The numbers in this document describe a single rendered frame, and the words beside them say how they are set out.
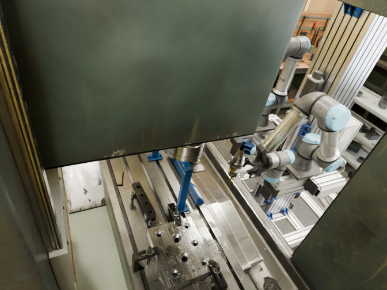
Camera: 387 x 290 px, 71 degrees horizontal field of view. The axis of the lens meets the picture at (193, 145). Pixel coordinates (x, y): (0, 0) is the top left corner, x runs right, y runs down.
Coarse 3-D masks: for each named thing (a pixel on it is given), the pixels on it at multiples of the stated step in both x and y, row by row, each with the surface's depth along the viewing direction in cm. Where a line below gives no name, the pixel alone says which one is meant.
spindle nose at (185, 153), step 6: (198, 144) 90; (204, 144) 94; (168, 150) 92; (174, 150) 91; (180, 150) 90; (186, 150) 90; (192, 150) 91; (198, 150) 92; (168, 156) 94; (174, 156) 92; (180, 156) 92; (186, 156) 92; (192, 156) 92; (198, 156) 94
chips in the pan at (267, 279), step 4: (260, 268) 158; (260, 272) 157; (264, 272) 157; (264, 280) 154; (268, 280) 153; (272, 280) 153; (276, 280) 154; (264, 284) 152; (268, 284) 151; (272, 284) 151; (276, 284) 152; (264, 288) 150; (268, 288) 149; (272, 288) 150; (276, 288) 150; (280, 288) 150
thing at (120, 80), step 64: (0, 0) 42; (64, 0) 45; (128, 0) 49; (192, 0) 54; (256, 0) 60; (64, 64) 52; (128, 64) 57; (192, 64) 64; (256, 64) 72; (64, 128) 60; (128, 128) 68; (192, 128) 77; (256, 128) 91
